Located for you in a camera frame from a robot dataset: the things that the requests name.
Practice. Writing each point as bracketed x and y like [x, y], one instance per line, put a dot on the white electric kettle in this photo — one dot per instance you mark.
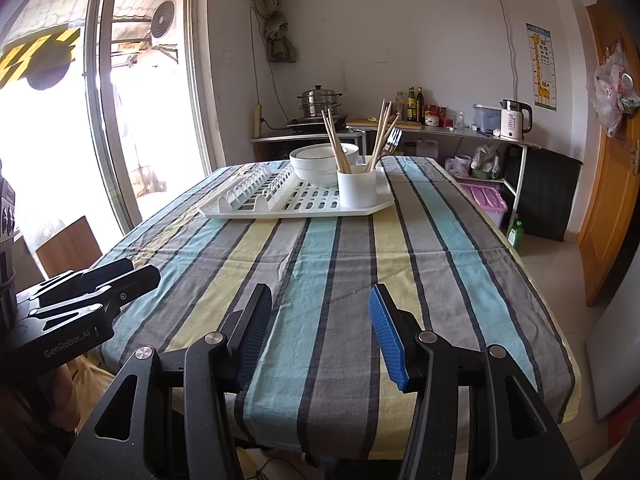
[512, 122]

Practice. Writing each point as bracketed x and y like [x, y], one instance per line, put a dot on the drinking glass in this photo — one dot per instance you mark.
[460, 121]

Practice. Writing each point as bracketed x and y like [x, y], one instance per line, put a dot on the plastic oil jug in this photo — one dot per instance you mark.
[427, 150]

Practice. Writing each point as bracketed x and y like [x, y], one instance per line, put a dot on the wooden cutting board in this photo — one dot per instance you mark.
[362, 122]

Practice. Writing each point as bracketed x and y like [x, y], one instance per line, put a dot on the dark glass bottle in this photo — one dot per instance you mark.
[420, 106]

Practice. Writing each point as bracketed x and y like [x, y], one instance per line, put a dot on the brown wooden board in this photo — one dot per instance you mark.
[67, 247]

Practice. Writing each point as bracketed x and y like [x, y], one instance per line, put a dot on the set of wooden chopsticks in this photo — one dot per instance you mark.
[336, 146]

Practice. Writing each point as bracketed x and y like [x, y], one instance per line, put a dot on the metal fork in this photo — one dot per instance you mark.
[395, 139]

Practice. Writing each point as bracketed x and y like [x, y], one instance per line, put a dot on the pink storage box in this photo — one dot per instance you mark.
[482, 202]

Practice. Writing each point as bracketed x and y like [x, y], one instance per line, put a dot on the white enamel jar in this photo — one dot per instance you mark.
[431, 119]

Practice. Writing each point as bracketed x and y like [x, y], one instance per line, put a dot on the clear plastic container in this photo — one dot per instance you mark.
[485, 117]

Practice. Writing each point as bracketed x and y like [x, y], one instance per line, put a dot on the green plastic bottle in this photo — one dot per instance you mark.
[515, 234]

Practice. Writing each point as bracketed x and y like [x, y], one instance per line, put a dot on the black induction cooker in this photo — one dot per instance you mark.
[310, 124]

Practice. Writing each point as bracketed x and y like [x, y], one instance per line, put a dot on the hanging green cloth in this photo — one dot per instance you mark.
[277, 35]

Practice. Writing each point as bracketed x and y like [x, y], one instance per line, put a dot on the black covered cabinet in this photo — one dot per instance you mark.
[545, 197]

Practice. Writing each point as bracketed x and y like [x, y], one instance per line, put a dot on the beige power strip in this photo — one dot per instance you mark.
[257, 120]

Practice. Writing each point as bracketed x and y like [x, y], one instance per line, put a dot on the white dish rack tray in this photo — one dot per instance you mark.
[290, 205]

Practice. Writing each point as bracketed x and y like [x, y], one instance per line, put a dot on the white bowl black rim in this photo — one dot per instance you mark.
[312, 156]
[320, 177]

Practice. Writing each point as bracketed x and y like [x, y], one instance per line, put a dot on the stainless steamer pot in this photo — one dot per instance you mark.
[320, 102]

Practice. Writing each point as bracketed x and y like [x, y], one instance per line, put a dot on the white refrigerator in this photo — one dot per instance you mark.
[617, 360]

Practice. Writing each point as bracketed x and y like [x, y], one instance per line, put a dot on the striped tablecloth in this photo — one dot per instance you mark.
[325, 270]

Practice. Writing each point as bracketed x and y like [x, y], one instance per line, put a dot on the giraffe height chart poster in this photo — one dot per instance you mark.
[541, 67]

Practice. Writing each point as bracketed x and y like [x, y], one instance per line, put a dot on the person's left hand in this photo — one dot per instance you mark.
[65, 400]

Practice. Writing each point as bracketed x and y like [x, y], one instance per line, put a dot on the crumpled plastic bags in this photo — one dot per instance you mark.
[485, 161]

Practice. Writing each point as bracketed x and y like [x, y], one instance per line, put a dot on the yellow cloth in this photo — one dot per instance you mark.
[85, 374]

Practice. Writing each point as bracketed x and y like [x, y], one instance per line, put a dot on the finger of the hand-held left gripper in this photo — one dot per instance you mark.
[107, 271]
[137, 282]

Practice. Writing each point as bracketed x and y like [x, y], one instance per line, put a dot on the white cup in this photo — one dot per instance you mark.
[356, 190]

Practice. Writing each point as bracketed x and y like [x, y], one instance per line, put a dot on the outdoor air conditioner unit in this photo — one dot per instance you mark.
[162, 17]

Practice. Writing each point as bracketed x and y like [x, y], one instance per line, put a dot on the wooden door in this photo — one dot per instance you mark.
[607, 200]

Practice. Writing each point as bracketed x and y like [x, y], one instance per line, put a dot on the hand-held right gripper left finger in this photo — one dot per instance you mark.
[252, 340]

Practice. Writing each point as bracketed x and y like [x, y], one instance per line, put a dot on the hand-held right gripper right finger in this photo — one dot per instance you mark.
[390, 340]

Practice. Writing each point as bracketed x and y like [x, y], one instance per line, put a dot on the green glass bottle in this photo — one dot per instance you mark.
[411, 105]

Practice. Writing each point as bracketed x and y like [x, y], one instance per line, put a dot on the hanging plastic bags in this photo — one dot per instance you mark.
[615, 90]

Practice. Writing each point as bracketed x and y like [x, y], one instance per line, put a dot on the small sauce bottle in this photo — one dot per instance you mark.
[399, 105]

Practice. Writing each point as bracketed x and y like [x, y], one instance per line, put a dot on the sliding glass door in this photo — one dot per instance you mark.
[197, 85]

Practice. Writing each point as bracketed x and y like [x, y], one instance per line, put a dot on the yellow black striped sign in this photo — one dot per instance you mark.
[37, 52]

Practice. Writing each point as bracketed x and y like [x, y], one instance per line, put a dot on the purple mug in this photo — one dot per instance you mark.
[462, 165]

